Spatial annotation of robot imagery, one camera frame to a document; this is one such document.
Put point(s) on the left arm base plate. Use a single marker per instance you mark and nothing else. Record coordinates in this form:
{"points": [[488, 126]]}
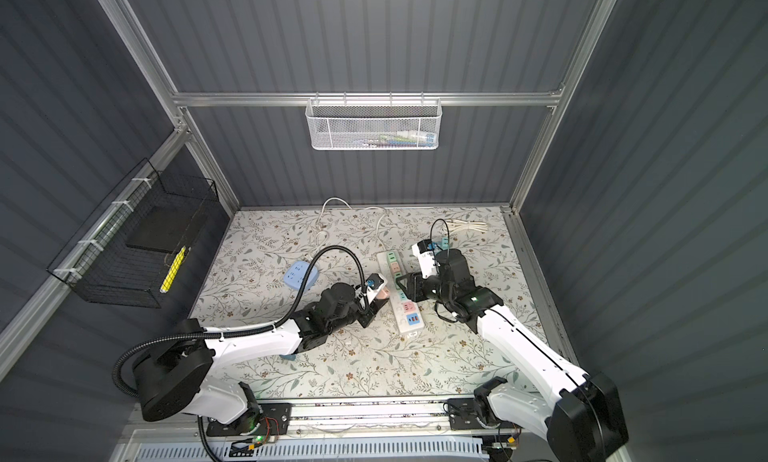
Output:
{"points": [[270, 419]]}

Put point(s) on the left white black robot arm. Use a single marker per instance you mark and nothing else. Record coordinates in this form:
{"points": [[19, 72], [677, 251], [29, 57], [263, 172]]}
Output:
{"points": [[175, 376]]}

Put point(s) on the black pad in basket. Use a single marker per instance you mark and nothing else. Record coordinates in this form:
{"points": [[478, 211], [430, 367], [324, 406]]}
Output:
{"points": [[166, 229]]}

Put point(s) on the black wire wall basket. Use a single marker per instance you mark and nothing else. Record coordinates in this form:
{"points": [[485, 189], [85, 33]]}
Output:
{"points": [[134, 251]]}

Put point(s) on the floral table mat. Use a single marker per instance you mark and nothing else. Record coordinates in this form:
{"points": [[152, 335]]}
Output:
{"points": [[244, 286]]}

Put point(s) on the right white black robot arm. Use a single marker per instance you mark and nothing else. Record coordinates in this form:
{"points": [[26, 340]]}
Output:
{"points": [[578, 414]]}

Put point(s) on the white multicolour power strip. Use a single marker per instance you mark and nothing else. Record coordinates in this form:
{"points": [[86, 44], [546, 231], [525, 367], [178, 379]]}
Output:
{"points": [[406, 313]]}

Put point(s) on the white wire mesh basket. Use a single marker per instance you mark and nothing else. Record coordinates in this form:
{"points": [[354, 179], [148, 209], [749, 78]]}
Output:
{"points": [[388, 127]]}

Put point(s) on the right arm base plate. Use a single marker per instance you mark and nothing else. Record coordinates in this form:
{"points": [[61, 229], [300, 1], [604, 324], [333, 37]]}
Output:
{"points": [[462, 416]]}

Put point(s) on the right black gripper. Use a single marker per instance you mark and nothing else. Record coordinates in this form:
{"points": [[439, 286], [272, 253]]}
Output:
{"points": [[414, 292]]}

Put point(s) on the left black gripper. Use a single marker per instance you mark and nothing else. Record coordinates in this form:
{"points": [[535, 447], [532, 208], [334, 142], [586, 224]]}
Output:
{"points": [[371, 311]]}

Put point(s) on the yellow marker pen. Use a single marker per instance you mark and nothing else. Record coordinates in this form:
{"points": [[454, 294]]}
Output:
{"points": [[173, 270]]}

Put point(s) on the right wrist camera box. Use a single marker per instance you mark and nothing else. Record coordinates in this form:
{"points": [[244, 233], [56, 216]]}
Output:
{"points": [[442, 266]]}

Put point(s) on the blue triangular socket adapter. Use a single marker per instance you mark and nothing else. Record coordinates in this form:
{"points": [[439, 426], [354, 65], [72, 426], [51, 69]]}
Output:
{"points": [[297, 272]]}

